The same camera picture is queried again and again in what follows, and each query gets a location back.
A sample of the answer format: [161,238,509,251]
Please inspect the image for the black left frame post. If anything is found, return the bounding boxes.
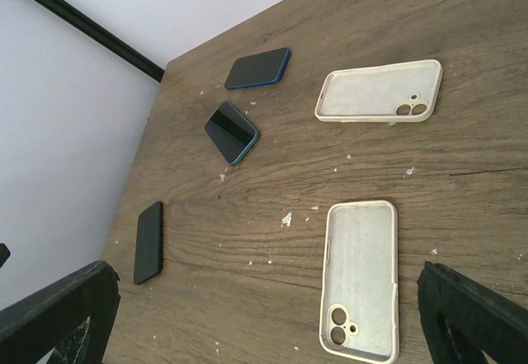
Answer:
[32,0,165,83]

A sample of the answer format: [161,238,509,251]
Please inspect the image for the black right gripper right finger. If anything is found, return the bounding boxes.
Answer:
[417,262,527,363]

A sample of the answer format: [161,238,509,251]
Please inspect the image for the teal blue phone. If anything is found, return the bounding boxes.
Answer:
[205,101,260,165]

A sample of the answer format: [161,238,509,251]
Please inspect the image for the dark blue phone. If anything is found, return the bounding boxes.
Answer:
[224,47,291,90]

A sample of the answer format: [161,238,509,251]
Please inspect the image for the white phone case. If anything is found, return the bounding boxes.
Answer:
[314,59,443,123]
[318,200,399,363]

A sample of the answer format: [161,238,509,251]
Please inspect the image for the black phone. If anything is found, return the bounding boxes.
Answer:
[133,201,163,285]

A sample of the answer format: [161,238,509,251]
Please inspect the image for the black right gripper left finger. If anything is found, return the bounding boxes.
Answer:
[1,261,120,363]

